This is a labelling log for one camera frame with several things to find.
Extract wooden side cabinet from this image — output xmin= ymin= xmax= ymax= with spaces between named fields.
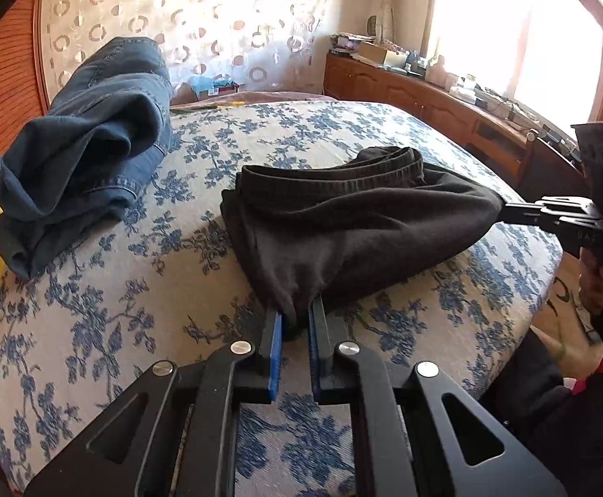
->
xmin=323 ymin=52 xmax=587 ymax=187

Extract wooden slatted wardrobe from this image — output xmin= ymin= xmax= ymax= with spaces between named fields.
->
xmin=0 ymin=0 xmax=51 ymax=208

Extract black pants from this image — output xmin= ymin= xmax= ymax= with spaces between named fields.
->
xmin=220 ymin=146 xmax=504 ymax=340

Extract pale window curtain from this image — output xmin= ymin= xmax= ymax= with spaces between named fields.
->
xmin=371 ymin=0 xmax=442 ymax=45

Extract blue denim jeans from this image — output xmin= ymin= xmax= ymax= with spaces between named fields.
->
xmin=0 ymin=36 xmax=175 ymax=280

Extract patterned floor rug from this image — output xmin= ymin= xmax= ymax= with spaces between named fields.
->
xmin=532 ymin=259 xmax=603 ymax=368

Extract person's right hand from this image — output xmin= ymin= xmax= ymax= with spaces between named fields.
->
xmin=577 ymin=246 xmax=603 ymax=322

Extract white plastic bottle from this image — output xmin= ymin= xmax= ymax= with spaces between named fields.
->
xmin=426 ymin=57 xmax=455 ymax=89

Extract colourful flower blanket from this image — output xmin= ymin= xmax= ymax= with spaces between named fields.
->
xmin=169 ymin=90 xmax=328 ymax=112

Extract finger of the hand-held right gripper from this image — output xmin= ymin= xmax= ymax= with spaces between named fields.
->
xmin=498 ymin=195 xmax=603 ymax=231

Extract window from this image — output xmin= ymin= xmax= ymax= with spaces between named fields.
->
xmin=426 ymin=0 xmax=603 ymax=130

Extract circle patterned wall curtain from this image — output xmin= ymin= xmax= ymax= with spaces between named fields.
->
xmin=37 ymin=0 xmax=333 ymax=99

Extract person's dark clothed legs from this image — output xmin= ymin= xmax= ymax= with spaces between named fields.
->
xmin=495 ymin=328 xmax=603 ymax=497

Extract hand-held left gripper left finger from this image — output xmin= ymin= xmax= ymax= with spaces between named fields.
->
xmin=22 ymin=306 xmax=287 ymax=497

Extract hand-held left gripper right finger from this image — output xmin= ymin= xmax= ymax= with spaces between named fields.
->
xmin=308 ymin=295 xmax=569 ymax=497

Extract bed with blue floral cover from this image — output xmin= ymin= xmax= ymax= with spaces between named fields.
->
xmin=0 ymin=99 xmax=564 ymax=497

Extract blue tissue pack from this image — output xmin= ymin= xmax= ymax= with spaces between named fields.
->
xmin=188 ymin=75 xmax=237 ymax=99

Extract cardboard box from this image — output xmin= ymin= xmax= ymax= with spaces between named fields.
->
xmin=357 ymin=41 xmax=411 ymax=69

